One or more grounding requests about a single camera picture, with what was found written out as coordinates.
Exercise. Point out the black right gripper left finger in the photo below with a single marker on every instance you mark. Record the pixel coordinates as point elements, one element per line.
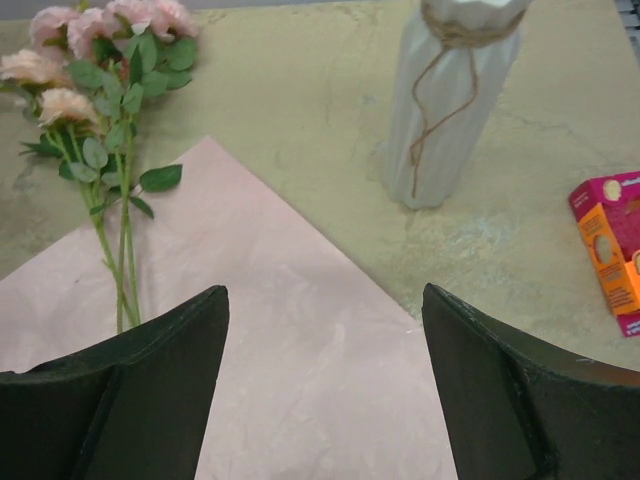
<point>132,407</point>

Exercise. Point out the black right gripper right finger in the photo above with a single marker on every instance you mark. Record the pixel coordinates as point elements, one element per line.
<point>518,407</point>

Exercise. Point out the pink orange snack box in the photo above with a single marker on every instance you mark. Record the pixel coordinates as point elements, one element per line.
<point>606,210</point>

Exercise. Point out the white ribbed ceramic vase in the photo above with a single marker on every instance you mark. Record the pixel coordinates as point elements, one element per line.
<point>453,61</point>

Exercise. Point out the peach rose stem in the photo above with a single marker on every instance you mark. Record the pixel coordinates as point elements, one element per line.
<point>87,112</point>

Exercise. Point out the pink rose stem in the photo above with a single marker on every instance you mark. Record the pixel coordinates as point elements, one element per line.
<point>156,55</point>
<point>65,34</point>

